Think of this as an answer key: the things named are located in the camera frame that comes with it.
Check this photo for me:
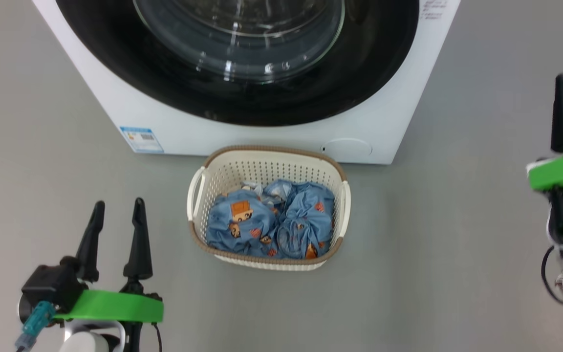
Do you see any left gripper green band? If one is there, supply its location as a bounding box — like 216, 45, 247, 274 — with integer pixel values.
52, 197, 165, 352

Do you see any black round glass washer door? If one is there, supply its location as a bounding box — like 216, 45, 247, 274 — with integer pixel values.
56, 0, 420, 127

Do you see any cream perforated laundry basket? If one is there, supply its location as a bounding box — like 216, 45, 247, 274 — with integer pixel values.
187, 145, 351, 272

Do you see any white front-load washing machine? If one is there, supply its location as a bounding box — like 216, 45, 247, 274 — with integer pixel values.
32, 0, 462, 165

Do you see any blue energy label sticker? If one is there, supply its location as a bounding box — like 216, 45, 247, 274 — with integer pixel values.
119, 126, 165, 154

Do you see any small printed text label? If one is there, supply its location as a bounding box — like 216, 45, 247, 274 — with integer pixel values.
421, 0, 451, 21

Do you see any round white filter hatch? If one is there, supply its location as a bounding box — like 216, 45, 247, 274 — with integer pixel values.
322, 138, 373, 158

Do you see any teal left camera cable plug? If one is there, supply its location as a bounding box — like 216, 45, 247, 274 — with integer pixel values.
15, 300, 57, 352

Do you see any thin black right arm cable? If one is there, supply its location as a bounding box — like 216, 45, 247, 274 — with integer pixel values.
541, 244, 563, 307

